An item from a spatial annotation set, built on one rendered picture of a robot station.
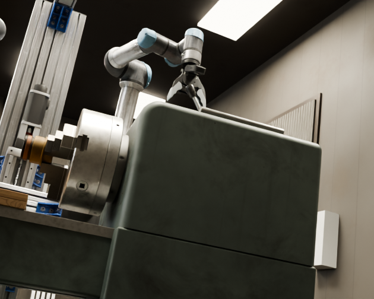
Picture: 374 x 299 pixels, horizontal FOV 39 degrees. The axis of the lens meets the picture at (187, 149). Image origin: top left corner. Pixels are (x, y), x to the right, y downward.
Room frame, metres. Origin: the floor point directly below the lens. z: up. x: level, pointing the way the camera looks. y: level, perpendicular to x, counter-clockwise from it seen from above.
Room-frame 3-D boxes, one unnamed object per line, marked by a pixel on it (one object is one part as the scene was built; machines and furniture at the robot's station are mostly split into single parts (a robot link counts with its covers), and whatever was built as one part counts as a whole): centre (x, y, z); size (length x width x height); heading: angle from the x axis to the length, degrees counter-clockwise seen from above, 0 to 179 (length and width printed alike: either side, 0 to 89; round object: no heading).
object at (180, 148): (1.70, -0.08, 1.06); 0.59 x 0.48 x 0.39; 105
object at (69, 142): (1.47, 0.35, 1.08); 0.12 x 0.11 x 0.05; 15
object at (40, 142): (1.53, 0.45, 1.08); 0.09 x 0.09 x 0.09; 15
